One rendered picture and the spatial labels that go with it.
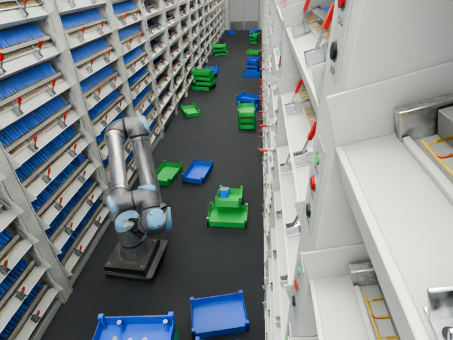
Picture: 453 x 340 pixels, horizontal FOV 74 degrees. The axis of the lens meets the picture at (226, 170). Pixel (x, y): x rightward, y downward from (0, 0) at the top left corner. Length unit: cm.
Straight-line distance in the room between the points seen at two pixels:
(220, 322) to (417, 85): 169
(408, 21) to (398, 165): 11
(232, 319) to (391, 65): 170
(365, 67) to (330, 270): 24
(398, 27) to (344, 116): 7
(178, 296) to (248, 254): 53
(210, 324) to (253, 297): 29
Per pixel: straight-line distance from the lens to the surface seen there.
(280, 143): 109
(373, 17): 27
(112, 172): 165
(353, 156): 28
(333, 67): 32
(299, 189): 56
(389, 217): 22
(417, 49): 29
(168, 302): 196
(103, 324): 145
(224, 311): 189
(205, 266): 208
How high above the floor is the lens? 161
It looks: 33 degrees down
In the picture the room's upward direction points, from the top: 2 degrees counter-clockwise
